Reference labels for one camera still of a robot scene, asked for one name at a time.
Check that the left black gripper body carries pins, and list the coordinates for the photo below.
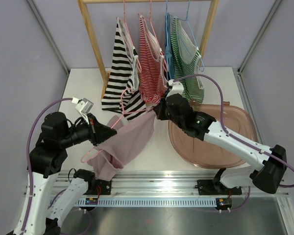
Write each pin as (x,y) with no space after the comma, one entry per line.
(94,135)

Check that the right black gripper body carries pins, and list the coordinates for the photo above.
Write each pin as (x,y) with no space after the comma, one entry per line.
(164,113)

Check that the mauve pink tank top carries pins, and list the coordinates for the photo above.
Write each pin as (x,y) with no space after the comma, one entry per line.
(106,165)

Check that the red white striped tank top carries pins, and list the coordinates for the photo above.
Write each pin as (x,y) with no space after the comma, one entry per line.
(153,83)

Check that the pink wire hanger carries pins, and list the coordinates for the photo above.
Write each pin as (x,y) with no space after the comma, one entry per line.
(154,31)
(125,34)
(120,136)

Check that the black white striped tank top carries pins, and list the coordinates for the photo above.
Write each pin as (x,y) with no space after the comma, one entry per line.
(124,74)

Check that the blue tank top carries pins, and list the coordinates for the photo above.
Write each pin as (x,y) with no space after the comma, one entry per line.
(167,58)

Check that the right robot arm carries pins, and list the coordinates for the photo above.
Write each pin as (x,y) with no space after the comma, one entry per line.
(268,164)

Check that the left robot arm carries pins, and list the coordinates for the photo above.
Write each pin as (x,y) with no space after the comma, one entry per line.
(39,216)

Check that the green white striped tank top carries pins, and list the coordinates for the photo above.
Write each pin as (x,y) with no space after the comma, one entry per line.
(186,58)

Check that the wooden clothes rack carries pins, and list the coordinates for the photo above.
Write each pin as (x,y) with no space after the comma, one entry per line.
(94,42)

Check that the translucent pink plastic basin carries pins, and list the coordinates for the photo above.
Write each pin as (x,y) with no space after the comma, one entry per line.
(210,156)

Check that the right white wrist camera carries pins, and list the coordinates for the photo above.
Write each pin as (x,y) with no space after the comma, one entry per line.
(175,87)

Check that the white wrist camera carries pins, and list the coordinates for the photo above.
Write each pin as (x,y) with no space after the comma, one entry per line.
(83,106)
(175,87)

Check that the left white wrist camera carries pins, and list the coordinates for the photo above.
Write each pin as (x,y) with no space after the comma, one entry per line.
(83,106)

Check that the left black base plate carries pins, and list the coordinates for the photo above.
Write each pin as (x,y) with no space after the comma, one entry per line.
(103,187)

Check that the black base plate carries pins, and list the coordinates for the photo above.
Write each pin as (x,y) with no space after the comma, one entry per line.
(211,187)
(103,187)

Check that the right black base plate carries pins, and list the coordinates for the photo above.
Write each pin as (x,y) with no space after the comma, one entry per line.
(211,187)

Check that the white slotted cable duct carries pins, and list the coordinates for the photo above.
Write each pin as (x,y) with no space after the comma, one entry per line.
(180,202)

